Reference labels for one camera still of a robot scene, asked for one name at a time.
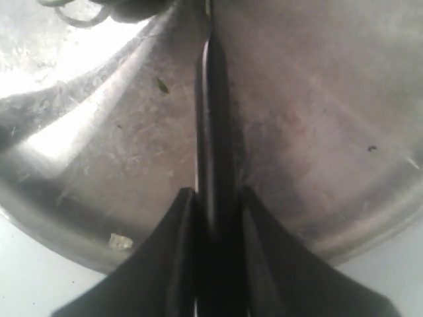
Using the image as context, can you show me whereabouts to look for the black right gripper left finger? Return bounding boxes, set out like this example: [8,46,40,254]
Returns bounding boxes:
[53,188,196,316]

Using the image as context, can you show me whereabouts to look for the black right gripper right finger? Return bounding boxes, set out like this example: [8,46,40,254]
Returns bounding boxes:
[241,187,393,316]

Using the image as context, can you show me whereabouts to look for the black serrated knife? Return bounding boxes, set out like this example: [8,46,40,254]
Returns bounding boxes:
[194,1,247,316]

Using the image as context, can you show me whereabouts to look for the round stainless steel plate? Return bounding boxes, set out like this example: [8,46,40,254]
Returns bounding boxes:
[1,1,422,273]

